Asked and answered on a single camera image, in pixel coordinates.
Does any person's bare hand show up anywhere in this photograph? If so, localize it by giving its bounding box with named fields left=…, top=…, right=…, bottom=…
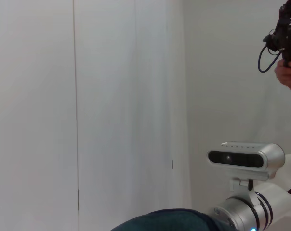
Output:
left=274, top=59, right=291, bottom=101

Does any black handheld camera rig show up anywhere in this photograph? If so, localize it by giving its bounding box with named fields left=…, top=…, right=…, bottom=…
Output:
left=263, top=0, right=291, bottom=68

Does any dark teal insulated bag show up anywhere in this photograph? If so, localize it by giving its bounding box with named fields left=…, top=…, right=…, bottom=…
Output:
left=110, top=208, right=233, bottom=231

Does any dark blue rig cable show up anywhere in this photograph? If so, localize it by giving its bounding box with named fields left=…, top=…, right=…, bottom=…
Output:
left=257, top=28, right=281, bottom=73

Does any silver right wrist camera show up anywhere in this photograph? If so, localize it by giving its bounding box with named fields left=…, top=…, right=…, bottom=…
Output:
left=206, top=141, right=286, bottom=193

